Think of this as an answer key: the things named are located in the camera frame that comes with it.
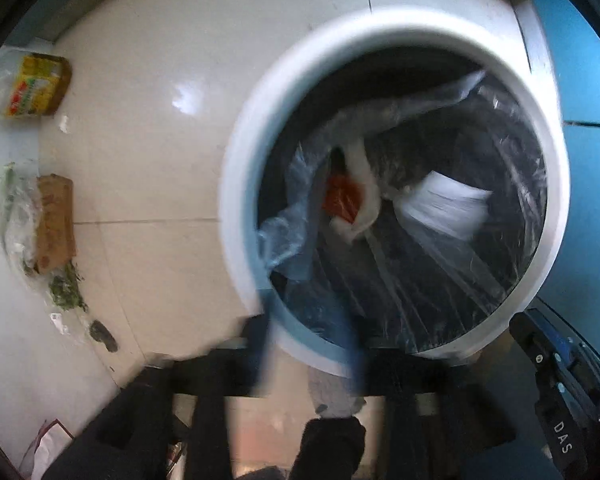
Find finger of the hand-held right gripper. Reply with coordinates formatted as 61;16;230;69
509;312;557;397
525;308;600;387

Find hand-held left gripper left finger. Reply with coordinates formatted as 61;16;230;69
45;309;282;480

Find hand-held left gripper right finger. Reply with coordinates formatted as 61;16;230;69
329;300;518;480

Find white paper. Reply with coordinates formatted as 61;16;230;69
395;170;494;241

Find white round trash bin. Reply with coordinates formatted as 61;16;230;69
220;7;572;378

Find clear plastic bin liner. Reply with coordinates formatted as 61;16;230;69
257;70;548;356

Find red snack wrapper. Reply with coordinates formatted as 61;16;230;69
322;175;366;223

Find dark lump on floor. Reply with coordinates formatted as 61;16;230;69
89;320;119;354

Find white plastic wrapper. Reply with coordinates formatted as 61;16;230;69
329;140;382;246

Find green vegetable scraps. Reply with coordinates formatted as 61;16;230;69
47;262;89;313

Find red plastic bag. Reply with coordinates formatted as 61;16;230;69
19;417;77;480

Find brown cardboard box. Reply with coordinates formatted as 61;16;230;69
34;174;77;275

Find plastic bag with vegetables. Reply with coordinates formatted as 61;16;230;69
0;160;46;277

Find blue stove side cabinet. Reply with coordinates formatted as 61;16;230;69
527;0;600;341

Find yellow label oil bottle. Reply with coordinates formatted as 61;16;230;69
0;52;73;121

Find blue sink side cabinet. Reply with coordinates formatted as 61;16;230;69
10;0;126;48

